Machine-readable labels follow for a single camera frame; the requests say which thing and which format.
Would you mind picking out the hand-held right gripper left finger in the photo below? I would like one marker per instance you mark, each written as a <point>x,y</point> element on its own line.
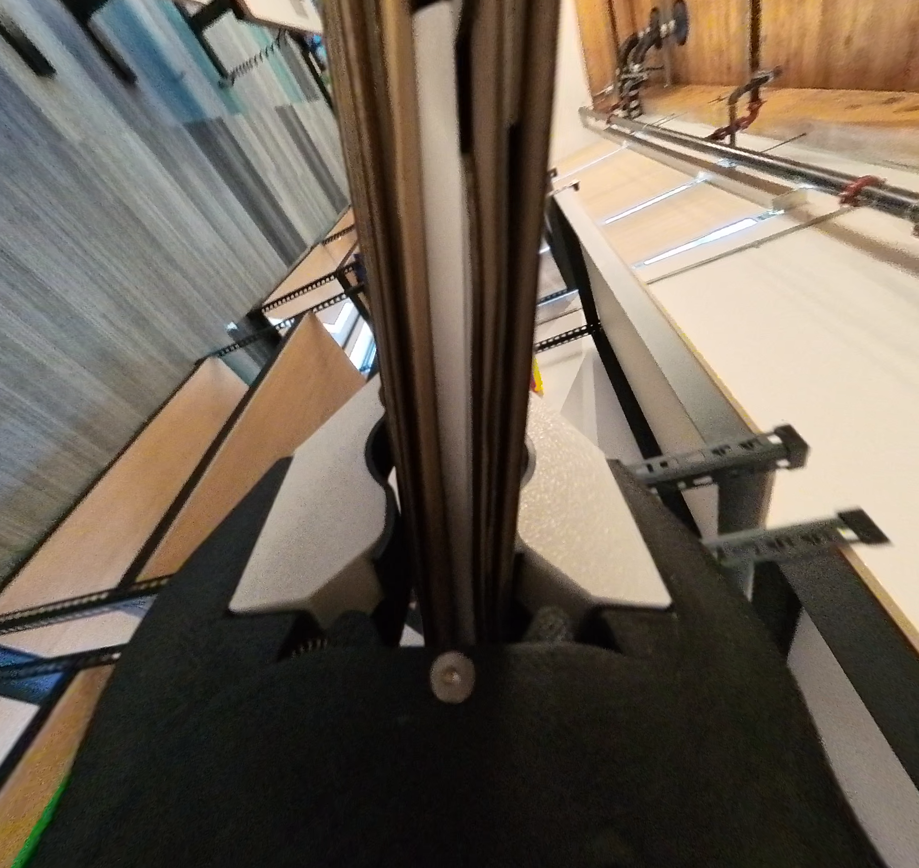
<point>316,523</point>

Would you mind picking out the black ceiling pipe fitting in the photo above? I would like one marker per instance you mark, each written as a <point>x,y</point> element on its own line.
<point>646,42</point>

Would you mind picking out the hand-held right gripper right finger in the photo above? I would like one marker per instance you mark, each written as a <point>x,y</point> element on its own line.
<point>596,523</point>

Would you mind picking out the stack of cardboard sheets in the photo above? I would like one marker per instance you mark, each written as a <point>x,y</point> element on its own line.
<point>445,236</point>

